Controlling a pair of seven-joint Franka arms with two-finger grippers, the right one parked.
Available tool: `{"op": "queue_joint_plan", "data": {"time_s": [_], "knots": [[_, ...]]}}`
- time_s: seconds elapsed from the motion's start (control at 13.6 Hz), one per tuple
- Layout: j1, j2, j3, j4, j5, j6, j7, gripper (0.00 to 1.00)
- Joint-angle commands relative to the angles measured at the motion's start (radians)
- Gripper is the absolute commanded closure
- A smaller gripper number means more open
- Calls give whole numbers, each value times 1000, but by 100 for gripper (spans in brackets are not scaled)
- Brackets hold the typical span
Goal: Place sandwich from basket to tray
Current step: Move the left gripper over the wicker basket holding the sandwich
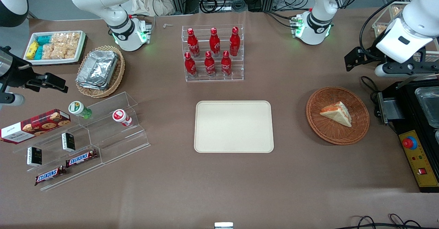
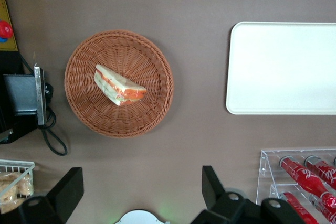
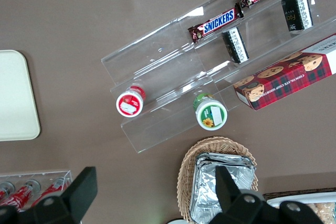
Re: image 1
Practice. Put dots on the yellow snack packet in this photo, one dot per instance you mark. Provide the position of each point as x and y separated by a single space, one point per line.
32 49

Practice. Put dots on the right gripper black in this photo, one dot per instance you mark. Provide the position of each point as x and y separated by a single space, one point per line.
18 74

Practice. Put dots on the beige crumpled cloth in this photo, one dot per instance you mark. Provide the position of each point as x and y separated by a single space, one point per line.
147 0

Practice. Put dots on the light oval wicker basket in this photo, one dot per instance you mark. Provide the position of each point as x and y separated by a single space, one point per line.
118 74

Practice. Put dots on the black machine with yellow panel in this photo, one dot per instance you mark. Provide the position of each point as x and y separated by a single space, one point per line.
404 119

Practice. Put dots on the clear rectangular container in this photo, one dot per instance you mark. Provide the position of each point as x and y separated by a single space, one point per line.
428 105

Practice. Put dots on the red emergency stop button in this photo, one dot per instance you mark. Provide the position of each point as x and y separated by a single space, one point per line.
410 143

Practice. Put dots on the red cola bottle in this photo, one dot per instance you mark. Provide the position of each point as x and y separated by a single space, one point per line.
210 65
226 64
189 66
192 43
234 42
214 43

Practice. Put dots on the brown round wicker basket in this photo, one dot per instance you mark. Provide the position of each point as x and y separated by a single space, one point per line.
325 133

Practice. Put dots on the grey metal bracket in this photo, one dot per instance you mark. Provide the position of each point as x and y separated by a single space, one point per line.
389 109

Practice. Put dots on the teal snack packet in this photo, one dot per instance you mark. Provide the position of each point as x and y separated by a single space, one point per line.
44 39
38 53

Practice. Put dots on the Snickers chocolate bar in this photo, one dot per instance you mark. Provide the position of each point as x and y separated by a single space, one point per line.
81 158
49 175

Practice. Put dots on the clear acrylic bottle rack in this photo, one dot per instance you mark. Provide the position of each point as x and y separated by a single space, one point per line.
236 79

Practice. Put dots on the clear acrylic stepped display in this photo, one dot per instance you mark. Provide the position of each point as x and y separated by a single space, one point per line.
113 143

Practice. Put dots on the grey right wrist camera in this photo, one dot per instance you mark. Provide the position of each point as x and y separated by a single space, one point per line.
12 99

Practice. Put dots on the triangle sandwich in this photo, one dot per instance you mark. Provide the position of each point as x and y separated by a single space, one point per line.
337 114

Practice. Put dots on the small black white box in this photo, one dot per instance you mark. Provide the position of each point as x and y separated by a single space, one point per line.
34 157
68 141

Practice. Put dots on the green capped small bottle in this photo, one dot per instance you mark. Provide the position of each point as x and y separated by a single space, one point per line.
78 109

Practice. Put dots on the clear rice cracker pack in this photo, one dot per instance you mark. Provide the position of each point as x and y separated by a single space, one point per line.
48 52
59 38
73 39
64 53

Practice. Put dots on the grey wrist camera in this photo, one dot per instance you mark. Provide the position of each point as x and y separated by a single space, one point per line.
381 70
12 99

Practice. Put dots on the grey metal bar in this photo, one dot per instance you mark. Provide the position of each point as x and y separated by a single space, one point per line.
418 79

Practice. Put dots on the aluminium foil tray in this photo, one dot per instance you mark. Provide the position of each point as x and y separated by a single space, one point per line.
97 67

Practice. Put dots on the cream rectangular tray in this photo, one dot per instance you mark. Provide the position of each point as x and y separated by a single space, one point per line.
233 127

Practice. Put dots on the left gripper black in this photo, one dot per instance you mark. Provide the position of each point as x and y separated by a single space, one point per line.
369 55

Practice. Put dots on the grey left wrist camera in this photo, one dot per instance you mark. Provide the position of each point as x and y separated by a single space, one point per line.
381 70

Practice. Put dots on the red rocker switch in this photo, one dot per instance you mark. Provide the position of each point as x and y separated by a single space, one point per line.
422 171

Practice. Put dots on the small beige plastic piece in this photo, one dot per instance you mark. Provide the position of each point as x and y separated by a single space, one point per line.
168 25

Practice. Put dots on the red tartan cookie box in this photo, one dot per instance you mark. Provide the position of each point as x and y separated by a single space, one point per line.
34 126

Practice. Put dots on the rice cracker pack in rack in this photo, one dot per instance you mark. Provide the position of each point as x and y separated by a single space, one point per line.
396 11
382 30

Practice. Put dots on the white rectangular snack tray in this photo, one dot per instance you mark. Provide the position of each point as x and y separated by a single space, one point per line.
31 61

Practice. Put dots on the red capped small bottle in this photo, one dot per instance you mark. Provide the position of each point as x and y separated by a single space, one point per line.
120 116

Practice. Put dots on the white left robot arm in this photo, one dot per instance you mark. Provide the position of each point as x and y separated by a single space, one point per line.
319 19

